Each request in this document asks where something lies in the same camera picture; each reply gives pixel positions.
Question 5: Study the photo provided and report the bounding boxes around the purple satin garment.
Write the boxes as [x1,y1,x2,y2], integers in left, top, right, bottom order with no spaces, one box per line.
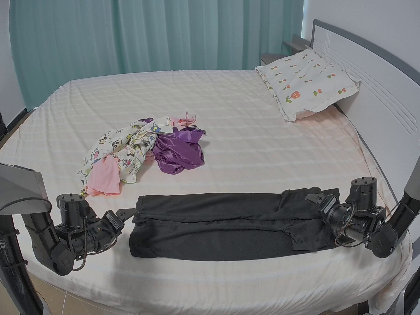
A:
[141,118,207,176]

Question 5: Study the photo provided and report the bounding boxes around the blue-green curtain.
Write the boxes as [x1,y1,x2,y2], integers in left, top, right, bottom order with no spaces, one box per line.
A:
[10,0,306,111]

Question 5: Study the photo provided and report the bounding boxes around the white printed pyjama top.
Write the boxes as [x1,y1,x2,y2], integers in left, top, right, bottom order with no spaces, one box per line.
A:
[77,116,174,196]

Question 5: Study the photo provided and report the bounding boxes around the bed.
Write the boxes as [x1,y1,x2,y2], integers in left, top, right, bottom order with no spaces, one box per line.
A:
[0,19,420,315]

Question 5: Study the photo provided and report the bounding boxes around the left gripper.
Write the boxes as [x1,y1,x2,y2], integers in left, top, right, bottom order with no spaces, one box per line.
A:
[88,208,138,252]

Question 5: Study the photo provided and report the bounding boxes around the pale pink garment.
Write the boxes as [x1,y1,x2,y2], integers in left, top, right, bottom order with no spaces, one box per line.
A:
[169,111,197,127]

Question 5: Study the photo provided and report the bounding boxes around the white printed pillow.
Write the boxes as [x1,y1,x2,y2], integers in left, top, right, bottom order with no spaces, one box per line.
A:
[255,49,362,122]

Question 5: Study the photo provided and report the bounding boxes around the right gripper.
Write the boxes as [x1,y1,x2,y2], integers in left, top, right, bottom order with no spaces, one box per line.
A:
[305,194,353,235]

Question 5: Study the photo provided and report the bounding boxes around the grey bedside table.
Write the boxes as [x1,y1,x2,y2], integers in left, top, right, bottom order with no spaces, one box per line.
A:
[260,34,312,65]

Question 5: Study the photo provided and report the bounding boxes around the black cable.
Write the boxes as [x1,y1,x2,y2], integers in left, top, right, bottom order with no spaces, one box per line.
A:
[0,196,53,214]

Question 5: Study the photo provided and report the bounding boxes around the black polo shirt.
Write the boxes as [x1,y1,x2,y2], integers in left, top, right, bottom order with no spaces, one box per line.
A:
[129,186,342,261]

